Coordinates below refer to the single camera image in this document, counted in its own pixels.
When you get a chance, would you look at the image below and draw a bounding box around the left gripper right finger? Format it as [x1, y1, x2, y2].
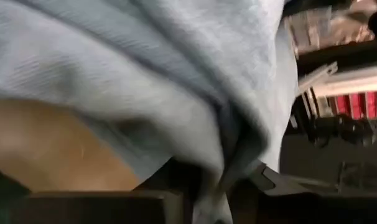
[228, 162, 339, 224]

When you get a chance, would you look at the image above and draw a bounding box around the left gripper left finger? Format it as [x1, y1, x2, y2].
[138, 157, 193, 224]

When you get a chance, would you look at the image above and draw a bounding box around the light blue denim garment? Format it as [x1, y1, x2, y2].
[0, 0, 301, 224]

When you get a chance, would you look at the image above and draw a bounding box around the red background rack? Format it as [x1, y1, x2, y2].
[330, 90, 377, 121]

